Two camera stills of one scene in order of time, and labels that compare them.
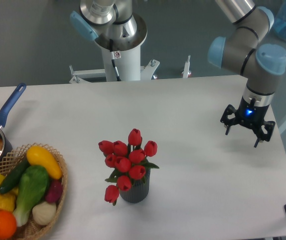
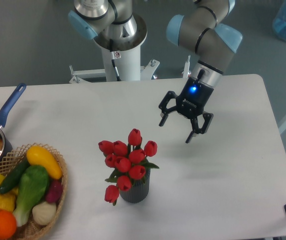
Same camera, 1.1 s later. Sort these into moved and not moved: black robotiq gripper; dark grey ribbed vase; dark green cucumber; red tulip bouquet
Moved: black robotiq gripper
Not moved: dark green cucumber; dark grey ribbed vase; red tulip bouquet
